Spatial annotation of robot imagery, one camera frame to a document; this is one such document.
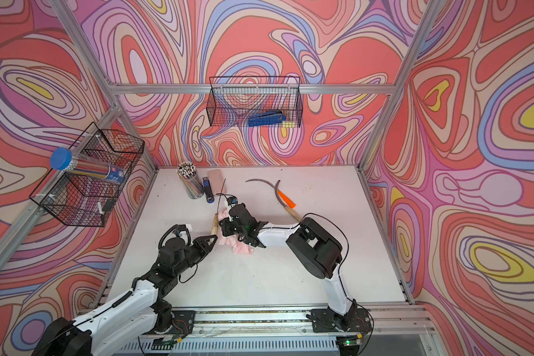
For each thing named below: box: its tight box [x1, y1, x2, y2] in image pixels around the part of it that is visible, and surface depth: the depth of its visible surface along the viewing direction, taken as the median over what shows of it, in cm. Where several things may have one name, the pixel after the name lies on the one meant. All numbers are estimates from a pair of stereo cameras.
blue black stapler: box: [202, 176, 216, 204], surface depth 109 cm
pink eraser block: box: [207, 169, 227, 196], surface depth 113 cm
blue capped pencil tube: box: [49, 146, 127, 184], surface depth 68 cm
